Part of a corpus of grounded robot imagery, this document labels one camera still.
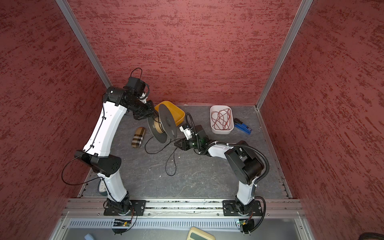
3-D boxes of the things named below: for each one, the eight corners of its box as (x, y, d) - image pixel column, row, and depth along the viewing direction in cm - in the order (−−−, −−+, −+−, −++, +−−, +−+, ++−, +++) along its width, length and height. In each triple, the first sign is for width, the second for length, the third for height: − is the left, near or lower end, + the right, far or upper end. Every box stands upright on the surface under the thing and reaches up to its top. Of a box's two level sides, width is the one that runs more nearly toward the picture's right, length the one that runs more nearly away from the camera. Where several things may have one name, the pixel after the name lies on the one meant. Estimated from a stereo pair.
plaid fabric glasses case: (131, 148, 98) (129, 145, 95) (137, 130, 108) (135, 127, 105) (141, 148, 98) (139, 145, 95) (146, 130, 108) (144, 127, 105)
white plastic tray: (211, 134, 106) (211, 129, 101) (209, 110, 121) (209, 105, 116) (234, 134, 106) (235, 129, 101) (229, 110, 121) (230, 105, 117)
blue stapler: (231, 124, 112) (232, 120, 109) (234, 121, 114) (235, 117, 111) (248, 136, 105) (249, 132, 102) (251, 132, 107) (253, 129, 104)
